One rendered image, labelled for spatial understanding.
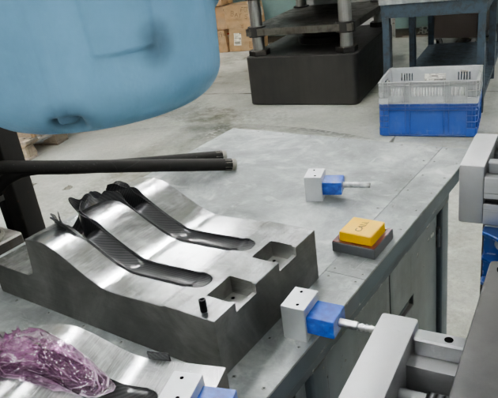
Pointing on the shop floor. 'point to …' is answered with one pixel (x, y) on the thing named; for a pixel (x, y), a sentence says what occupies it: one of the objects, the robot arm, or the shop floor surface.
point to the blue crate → (430, 119)
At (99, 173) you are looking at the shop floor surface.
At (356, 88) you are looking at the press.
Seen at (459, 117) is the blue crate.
